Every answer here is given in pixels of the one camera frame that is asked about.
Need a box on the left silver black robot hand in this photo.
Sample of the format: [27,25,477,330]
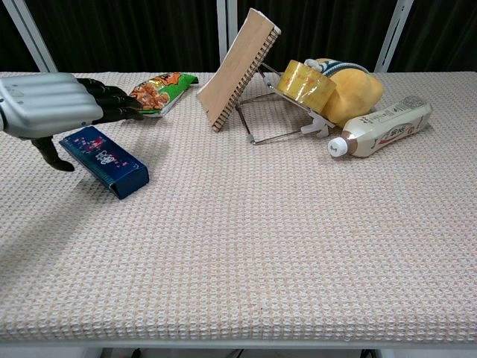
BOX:
[0,72,145,172]

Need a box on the blue glasses case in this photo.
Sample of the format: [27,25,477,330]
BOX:
[58,125,150,201]

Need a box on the black curtain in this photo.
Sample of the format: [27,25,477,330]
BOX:
[388,0,477,74]
[22,0,221,75]
[0,13,41,74]
[236,0,402,75]

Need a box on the green orange snack bag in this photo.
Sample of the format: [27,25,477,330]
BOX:
[128,72,200,119]

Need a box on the brown spiral notebook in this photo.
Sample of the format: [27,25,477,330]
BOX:
[196,7,281,133]

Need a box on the beige waffle tablecloth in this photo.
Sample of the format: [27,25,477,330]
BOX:
[0,70,477,343]

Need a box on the yellow tape roll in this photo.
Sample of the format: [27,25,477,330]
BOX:
[276,59,338,113]

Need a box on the yellow plush toy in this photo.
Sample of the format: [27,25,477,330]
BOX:
[303,57,385,128]

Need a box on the beige drink bottle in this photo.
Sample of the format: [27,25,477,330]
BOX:
[327,95,433,160]

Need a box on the white frame post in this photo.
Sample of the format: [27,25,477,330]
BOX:
[374,0,415,73]
[217,0,228,65]
[227,0,239,57]
[0,0,59,74]

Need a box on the metal wire book stand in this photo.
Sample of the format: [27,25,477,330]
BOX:
[235,61,338,145]

